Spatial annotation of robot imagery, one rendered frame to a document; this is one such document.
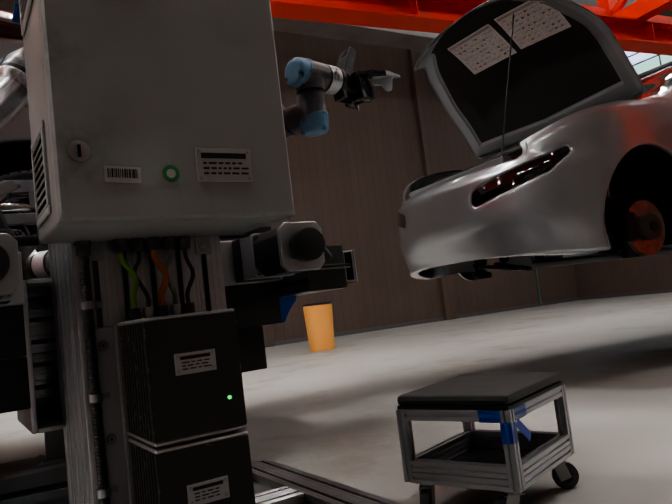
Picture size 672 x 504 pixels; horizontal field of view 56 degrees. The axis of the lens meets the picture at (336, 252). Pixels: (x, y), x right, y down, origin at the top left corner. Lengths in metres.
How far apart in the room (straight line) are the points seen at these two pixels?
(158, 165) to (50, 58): 0.19
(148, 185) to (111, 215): 0.07
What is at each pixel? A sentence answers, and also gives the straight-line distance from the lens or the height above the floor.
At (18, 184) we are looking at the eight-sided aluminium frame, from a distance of 2.22.
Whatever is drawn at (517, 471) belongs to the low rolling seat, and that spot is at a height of 0.15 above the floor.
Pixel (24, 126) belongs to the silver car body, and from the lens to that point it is 2.50.
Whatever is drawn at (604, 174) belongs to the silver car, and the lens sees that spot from 3.76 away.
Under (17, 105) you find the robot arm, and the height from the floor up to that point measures 1.18.
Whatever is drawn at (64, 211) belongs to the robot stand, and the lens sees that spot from 0.88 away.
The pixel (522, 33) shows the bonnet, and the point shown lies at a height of 2.24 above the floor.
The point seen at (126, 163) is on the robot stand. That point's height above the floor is 0.84.
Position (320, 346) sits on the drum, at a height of 0.07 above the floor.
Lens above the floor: 0.62
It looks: 5 degrees up
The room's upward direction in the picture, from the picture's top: 7 degrees counter-clockwise
